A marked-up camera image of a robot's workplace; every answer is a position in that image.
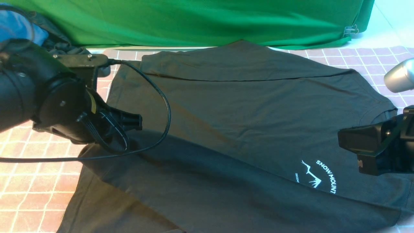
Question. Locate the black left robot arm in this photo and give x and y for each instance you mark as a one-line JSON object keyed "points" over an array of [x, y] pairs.
{"points": [[28, 73]]}

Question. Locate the blue crumpled garment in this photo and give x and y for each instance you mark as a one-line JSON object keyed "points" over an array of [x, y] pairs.
{"points": [[15, 26]]}

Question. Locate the green backdrop cloth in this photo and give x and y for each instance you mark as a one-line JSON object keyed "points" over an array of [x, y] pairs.
{"points": [[284, 24]]}

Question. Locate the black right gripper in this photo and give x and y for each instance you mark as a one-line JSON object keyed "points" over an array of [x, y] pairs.
{"points": [[381, 148]]}

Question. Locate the dark gray crumpled garment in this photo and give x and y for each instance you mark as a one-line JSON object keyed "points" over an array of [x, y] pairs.
{"points": [[56, 42]]}

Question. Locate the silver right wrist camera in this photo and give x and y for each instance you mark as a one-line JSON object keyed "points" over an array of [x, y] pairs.
{"points": [[401, 77]]}

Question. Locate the pink checkered tablecloth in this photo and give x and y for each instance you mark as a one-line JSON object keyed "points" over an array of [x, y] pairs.
{"points": [[35, 196]]}

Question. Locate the metal binder clip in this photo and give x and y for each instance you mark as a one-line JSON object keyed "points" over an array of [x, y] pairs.
{"points": [[350, 30]]}

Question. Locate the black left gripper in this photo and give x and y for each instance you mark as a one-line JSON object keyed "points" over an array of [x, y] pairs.
{"points": [[82, 116]]}

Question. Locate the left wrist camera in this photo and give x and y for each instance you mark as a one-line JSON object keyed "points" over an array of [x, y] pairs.
{"points": [[88, 67]]}

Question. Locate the dark gray long-sleeve shirt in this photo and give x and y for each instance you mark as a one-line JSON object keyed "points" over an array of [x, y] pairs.
{"points": [[252, 148]]}

